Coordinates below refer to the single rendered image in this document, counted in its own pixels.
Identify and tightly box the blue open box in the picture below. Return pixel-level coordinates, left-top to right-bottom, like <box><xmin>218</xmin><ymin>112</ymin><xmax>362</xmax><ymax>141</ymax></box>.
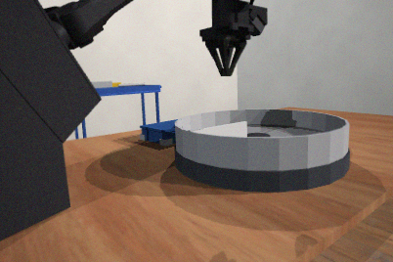
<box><xmin>142</xmin><ymin>119</ymin><xmax>178</xmax><ymax>144</ymax></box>

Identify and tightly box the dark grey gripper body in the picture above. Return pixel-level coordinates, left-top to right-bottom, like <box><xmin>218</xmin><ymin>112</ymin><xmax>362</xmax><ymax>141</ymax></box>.
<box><xmin>199</xmin><ymin>0</ymin><xmax>254</xmax><ymax>42</ymax></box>

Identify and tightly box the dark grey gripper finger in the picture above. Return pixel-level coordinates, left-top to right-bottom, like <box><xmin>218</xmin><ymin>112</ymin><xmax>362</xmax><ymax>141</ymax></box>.
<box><xmin>205</xmin><ymin>41</ymin><xmax>234</xmax><ymax>76</ymax></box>
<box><xmin>216</xmin><ymin>38</ymin><xmax>246</xmax><ymax>76</ymax></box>

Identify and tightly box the grey round turntable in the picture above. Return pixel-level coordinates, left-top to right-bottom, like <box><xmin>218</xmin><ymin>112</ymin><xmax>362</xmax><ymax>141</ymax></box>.
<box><xmin>174</xmin><ymin>109</ymin><xmax>350</xmax><ymax>193</ymax></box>

